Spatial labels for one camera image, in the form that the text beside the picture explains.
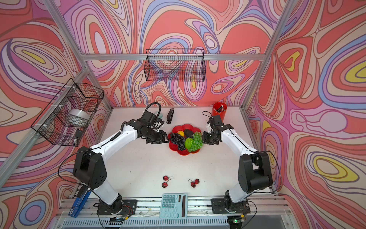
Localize black wire basket back wall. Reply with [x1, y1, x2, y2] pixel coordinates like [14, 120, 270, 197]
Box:
[144, 48, 206, 82]

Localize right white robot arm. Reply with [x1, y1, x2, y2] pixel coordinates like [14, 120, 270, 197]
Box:
[202, 127, 273, 213]

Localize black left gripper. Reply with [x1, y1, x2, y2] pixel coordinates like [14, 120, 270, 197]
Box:
[145, 128, 171, 145]

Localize mint green calculator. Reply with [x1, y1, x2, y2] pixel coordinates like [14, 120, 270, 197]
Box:
[159, 193, 188, 219]

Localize black wire basket wall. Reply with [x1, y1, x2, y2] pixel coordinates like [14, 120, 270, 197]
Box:
[144, 48, 206, 82]
[31, 79, 104, 147]

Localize red flower-shaped fruit bowl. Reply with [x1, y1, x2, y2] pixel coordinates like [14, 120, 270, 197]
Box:
[168, 124, 203, 156]

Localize red cylindrical pen holder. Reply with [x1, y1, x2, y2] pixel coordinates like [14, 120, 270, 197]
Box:
[211, 102, 227, 121]

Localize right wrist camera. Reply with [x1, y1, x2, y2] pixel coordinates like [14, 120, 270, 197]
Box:
[208, 115, 224, 129]

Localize yellow fake lemon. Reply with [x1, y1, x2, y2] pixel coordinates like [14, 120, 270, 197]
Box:
[178, 131, 185, 137]

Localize dark fake avocado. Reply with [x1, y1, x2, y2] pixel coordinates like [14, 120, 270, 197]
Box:
[184, 129, 194, 138]

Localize right red fake cherries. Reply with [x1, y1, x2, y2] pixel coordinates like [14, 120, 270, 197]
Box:
[188, 179, 200, 188]

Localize green fake grape bunch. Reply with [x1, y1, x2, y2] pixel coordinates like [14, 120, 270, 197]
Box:
[188, 132, 203, 153]

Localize green fake custard apple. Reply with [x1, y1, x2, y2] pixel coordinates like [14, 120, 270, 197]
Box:
[185, 138, 194, 151]

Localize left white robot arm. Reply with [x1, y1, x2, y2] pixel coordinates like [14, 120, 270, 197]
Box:
[72, 118, 168, 215]

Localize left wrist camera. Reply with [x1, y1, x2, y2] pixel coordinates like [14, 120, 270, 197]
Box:
[141, 111, 160, 129]

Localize black wire basket left wall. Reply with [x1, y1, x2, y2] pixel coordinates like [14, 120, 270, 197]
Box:
[31, 79, 104, 147]

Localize white tape roll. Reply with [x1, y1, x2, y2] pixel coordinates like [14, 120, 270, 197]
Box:
[69, 109, 90, 120]

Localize left red fake cherries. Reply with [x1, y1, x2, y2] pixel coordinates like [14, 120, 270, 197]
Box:
[162, 176, 171, 188]

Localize red fake cherries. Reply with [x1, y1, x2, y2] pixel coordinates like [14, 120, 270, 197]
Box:
[188, 179, 200, 188]
[162, 176, 171, 188]

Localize black fake grape bunch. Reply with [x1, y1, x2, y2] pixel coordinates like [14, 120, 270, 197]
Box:
[170, 133, 186, 151]

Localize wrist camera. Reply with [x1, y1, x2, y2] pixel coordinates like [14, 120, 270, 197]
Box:
[141, 111, 160, 129]
[208, 115, 224, 129]

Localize black stapler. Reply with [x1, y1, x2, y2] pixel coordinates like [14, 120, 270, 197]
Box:
[166, 108, 174, 125]

